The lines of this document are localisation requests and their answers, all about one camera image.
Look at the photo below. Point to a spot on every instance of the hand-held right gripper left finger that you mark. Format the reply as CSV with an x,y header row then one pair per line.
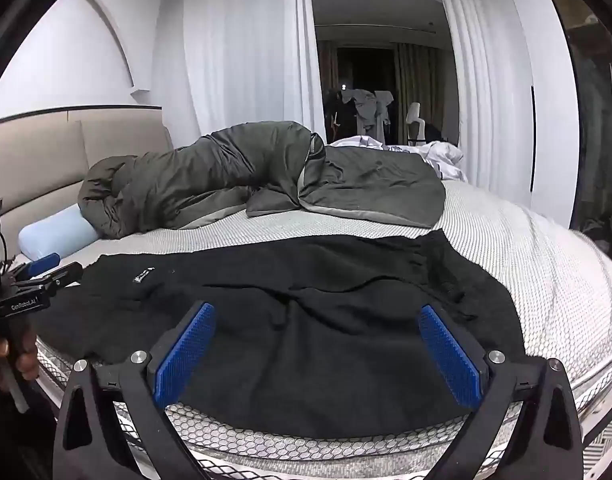
x,y
183,355

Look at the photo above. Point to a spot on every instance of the dark grey duvet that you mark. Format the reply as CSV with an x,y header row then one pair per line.
x,y
211,175

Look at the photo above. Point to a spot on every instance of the brown curtain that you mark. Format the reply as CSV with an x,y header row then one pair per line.
x,y
416,75
328,75

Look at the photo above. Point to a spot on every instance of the beige padded headboard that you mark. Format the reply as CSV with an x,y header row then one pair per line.
x,y
36,170

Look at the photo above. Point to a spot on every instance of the white chair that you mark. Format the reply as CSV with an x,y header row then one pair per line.
x,y
413,115

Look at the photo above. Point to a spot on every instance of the crumpled white sheet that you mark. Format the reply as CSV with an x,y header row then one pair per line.
x,y
446,157

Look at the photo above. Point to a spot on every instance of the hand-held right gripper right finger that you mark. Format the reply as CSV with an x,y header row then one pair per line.
x,y
448,355

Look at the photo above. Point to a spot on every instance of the light blue pillow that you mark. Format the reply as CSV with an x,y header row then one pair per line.
x,y
51,232

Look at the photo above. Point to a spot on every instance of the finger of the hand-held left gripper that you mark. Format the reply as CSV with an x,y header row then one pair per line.
x,y
61,276
45,264

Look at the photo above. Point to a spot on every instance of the black pants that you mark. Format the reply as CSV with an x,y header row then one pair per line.
x,y
311,340

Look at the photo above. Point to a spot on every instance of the white sheer curtain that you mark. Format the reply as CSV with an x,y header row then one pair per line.
x,y
481,85
246,60

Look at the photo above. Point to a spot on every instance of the hanging grey clothes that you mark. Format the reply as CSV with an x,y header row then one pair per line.
x,y
368,110

